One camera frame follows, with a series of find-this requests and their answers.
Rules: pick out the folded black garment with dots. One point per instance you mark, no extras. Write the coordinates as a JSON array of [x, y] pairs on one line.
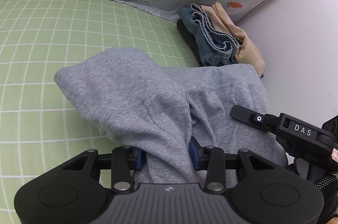
[[189, 39]]

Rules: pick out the grey zip hoodie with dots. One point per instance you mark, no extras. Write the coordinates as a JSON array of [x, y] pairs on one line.
[[135, 102]]

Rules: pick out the folded blue jeans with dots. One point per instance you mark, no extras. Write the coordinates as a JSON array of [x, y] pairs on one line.
[[215, 48]]

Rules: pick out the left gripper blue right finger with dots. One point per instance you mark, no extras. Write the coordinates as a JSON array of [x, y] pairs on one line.
[[194, 149]]

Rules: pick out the folded beige garment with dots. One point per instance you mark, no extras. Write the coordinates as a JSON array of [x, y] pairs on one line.
[[248, 53]]

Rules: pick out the green grid mat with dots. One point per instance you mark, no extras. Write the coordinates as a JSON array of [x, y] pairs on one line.
[[39, 127]]

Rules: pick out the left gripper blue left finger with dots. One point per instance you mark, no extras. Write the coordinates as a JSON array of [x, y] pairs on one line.
[[140, 159]]

